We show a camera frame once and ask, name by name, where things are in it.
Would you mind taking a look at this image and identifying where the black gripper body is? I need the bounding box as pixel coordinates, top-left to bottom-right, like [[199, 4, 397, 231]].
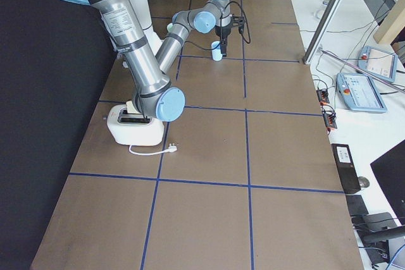
[[215, 25, 231, 41]]

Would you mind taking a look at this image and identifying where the light blue cup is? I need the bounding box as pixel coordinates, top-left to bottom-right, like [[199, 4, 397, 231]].
[[211, 41, 218, 52], [211, 50, 223, 61]]

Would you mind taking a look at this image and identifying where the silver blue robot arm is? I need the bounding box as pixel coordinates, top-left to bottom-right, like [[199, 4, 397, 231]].
[[63, 0, 231, 121]]

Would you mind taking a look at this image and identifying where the cream toaster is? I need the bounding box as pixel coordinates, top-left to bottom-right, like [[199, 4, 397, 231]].
[[107, 104, 165, 146]]

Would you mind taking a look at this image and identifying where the teach pendant near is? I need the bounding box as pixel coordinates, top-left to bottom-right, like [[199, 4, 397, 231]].
[[336, 73, 387, 113]]

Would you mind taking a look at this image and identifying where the teach pendant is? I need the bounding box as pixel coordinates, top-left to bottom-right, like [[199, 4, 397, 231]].
[[336, 73, 387, 113], [358, 46, 398, 83]]

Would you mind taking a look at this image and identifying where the teach pendant far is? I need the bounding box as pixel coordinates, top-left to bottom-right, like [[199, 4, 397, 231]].
[[358, 46, 398, 83]]

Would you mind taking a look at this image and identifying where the black power box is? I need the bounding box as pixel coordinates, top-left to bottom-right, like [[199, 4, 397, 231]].
[[331, 144, 361, 194]]

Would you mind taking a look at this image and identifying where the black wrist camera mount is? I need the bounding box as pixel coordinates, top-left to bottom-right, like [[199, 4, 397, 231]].
[[232, 15, 246, 35]]

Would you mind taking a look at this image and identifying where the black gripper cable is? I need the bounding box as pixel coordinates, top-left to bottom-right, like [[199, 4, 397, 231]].
[[185, 0, 252, 52]]

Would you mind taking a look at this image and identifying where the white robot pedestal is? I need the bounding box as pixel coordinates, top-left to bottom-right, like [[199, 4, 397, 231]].
[[130, 0, 162, 55]]

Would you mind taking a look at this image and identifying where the white toaster power cable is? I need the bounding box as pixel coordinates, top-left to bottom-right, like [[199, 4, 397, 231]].
[[128, 142, 178, 156]]

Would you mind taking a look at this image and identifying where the aluminium frame post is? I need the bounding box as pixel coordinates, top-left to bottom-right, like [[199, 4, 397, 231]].
[[302, 0, 342, 64]]

